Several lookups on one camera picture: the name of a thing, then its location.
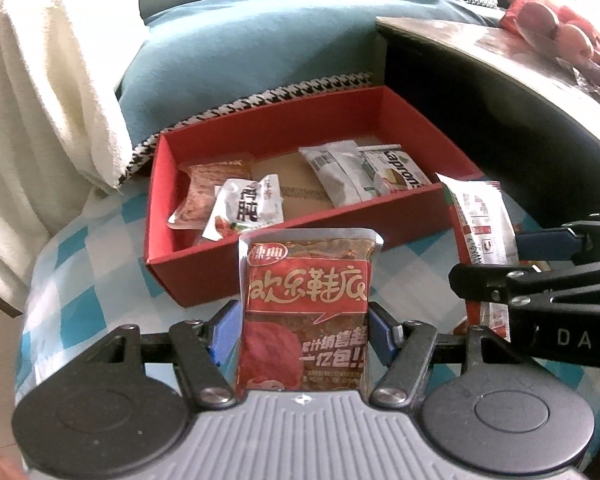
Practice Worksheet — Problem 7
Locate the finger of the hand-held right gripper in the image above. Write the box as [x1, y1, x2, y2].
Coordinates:
[517, 211, 600, 262]
[448, 260, 600, 309]

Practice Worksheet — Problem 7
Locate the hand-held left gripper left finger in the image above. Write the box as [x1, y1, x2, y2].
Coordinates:
[86, 300, 242, 408]

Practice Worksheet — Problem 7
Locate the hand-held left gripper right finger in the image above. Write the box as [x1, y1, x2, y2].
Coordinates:
[368, 300, 524, 408]

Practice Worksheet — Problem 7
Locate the long white red packet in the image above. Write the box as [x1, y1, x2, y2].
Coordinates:
[434, 172, 521, 344]

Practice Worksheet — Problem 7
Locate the dark red snack packet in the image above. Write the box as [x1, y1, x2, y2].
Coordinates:
[234, 227, 385, 394]

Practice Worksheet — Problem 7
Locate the red cardboard box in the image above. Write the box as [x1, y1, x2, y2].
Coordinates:
[143, 84, 486, 309]

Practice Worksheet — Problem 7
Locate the white brown snack packet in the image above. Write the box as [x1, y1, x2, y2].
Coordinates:
[202, 173, 286, 241]

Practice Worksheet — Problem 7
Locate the yellow green cake packet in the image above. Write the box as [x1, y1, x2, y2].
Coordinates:
[357, 145, 429, 202]

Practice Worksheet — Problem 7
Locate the orange brown snack packet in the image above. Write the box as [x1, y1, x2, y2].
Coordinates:
[168, 154, 254, 231]

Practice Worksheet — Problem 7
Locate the blue checked cloth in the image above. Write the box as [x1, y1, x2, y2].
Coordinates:
[17, 175, 600, 442]

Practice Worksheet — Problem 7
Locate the white barcode snack packet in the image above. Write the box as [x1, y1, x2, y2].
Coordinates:
[298, 140, 381, 209]

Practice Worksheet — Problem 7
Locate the black table marble top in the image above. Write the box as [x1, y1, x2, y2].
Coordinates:
[374, 13, 600, 262]

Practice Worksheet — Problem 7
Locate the red plastic bag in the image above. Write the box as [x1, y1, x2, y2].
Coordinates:
[497, 0, 600, 97]

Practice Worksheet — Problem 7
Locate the teal cushion houndstooth trim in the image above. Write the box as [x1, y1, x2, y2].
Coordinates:
[114, 0, 487, 182]

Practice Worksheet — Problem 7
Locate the white blanket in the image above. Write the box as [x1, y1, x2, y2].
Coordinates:
[0, 0, 149, 312]

